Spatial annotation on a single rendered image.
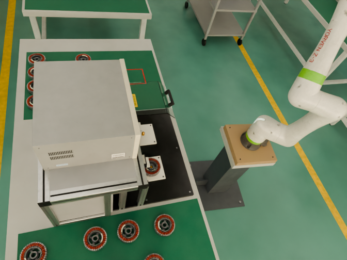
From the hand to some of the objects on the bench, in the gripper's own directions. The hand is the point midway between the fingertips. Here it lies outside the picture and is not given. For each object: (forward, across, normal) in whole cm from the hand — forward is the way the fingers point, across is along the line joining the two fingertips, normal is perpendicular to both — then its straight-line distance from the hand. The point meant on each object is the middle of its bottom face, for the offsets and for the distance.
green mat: (-70, +50, +155) cm, 177 cm away
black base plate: (-110, +16, +110) cm, 156 cm away
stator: (-80, +47, +126) cm, 157 cm away
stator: (-83, +38, +143) cm, 169 cm away
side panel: (-92, +20, +158) cm, 184 cm away
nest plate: (-100, +24, +113) cm, 153 cm away
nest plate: (-116, +8, +104) cm, 156 cm away
